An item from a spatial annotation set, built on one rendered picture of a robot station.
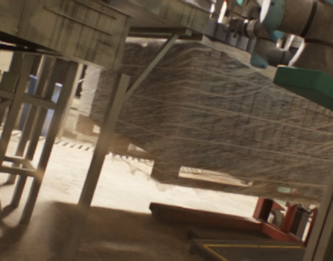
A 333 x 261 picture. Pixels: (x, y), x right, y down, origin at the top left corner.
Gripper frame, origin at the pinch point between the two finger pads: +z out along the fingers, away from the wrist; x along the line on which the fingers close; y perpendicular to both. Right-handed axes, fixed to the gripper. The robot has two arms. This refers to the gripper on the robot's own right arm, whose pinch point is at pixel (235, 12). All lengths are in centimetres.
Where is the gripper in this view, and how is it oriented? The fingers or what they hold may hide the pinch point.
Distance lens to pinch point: 219.0
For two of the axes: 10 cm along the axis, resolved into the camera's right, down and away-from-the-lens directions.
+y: -8.0, -1.9, -5.7
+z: -2.7, 9.6, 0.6
